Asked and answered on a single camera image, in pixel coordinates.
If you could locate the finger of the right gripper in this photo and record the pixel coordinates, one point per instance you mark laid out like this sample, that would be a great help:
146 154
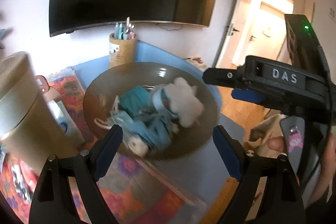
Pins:
247 96
230 78

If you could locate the beige thermos bottle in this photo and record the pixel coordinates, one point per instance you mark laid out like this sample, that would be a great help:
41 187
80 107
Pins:
28 129

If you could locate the person's right hand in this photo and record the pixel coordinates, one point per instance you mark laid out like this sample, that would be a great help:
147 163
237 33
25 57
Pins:
323 172

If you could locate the brown glass bowl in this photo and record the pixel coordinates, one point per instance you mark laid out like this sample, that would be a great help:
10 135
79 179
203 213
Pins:
101 108

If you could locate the floral orange tablecloth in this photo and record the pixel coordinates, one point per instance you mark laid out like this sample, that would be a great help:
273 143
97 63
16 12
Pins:
134 191

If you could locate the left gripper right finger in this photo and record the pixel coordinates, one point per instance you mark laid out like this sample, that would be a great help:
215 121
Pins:
245 169

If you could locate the blue tissue pack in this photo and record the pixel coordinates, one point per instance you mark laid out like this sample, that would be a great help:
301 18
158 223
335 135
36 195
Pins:
65 122

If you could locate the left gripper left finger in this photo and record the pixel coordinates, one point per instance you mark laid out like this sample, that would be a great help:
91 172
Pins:
91 165

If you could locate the white fluffy plush toy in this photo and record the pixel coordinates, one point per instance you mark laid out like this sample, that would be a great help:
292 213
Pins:
183 101

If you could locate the dark teal cloth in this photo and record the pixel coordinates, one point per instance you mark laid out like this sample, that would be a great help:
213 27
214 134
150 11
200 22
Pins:
155 129

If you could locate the cork pen holder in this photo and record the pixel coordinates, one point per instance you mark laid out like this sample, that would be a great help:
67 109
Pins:
122 44

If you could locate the teal drawstring pouch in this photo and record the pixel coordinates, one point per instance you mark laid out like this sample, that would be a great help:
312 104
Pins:
134 100

